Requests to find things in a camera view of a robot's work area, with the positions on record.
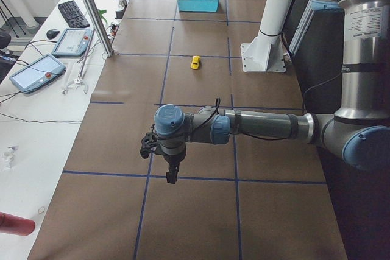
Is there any far teach pendant tablet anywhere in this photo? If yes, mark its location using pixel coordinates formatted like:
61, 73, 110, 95
51, 28, 92, 58

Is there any black computer mouse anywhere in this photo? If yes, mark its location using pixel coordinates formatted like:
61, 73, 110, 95
46, 29, 60, 40

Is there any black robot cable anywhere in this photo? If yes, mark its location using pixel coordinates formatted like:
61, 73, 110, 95
194, 55, 345, 142

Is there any black computer keyboard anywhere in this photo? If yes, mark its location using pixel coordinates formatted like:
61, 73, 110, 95
57, 0, 90, 28

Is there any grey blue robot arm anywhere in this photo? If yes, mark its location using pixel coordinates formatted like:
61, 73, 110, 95
140, 0, 389, 184

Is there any crumpled white paper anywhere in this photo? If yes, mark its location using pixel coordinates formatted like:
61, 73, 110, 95
2, 146, 19, 170

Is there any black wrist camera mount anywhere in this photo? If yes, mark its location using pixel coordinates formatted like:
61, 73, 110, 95
140, 124, 163, 159

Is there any white grabber tool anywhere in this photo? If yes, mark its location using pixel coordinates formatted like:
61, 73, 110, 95
62, 40, 91, 95

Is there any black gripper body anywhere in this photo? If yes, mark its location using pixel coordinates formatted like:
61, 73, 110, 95
163, 151, 185, 166

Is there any yellow beetle toy car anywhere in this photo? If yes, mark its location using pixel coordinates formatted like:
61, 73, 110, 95
191, 55, 200, 70

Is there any red cylinder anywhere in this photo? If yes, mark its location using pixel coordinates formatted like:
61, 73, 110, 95
1, 212, 35, 236

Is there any teach pendant tablet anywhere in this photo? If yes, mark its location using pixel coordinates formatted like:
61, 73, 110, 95
51, 28, 92, 58
9, 54, 66, 94

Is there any brown paper table cover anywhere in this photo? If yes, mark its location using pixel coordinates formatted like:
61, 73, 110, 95
29, 0, 346, 259

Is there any aluminium frame post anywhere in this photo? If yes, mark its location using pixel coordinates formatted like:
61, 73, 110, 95
83, 0, 114, 57

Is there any near teach pendant tablet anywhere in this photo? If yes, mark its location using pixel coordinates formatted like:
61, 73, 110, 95
9, 54, 66, 94

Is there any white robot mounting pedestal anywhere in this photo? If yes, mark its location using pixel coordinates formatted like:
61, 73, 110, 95
241, 0, 292, 72

